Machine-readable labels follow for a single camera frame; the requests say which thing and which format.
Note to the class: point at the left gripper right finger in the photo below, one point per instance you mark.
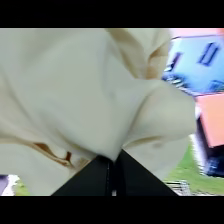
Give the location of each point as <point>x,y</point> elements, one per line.
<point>140,180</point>

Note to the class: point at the cream shirt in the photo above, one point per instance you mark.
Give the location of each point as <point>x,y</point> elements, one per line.
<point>83,100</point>

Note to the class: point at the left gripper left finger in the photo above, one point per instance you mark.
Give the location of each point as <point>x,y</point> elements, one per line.
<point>91,178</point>

